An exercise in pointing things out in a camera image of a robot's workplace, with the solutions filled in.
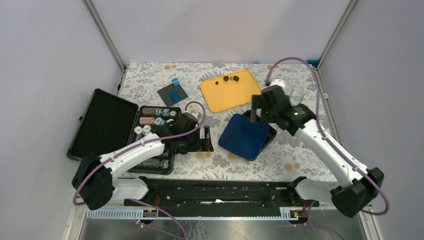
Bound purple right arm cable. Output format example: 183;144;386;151
265;56;391;240

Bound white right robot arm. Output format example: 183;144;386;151
251;85;385;218

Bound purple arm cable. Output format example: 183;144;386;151
265;56;391;240
72;101;207;240

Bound blue tin lid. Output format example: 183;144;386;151
218;113;269;161

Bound blue clamp at corner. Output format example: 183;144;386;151
306;59;320;68

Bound black poker chip case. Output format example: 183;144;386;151
66;88;182;161

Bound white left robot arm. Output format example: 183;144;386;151
71;112;205;210

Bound grey cable duct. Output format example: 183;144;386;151
85;207;296;222

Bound yellow plastic tray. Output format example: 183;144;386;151
199;69;261;113

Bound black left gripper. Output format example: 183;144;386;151
181;126;213;153

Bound clear plastic tongs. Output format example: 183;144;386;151
289;88;307;105

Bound grey building block plate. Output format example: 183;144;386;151
157;83;188;107

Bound blue building brick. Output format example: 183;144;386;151
171;78;180;87

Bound pile of dark chocolates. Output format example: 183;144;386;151
223;75;240;82

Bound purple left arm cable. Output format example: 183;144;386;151
72;101;207;240

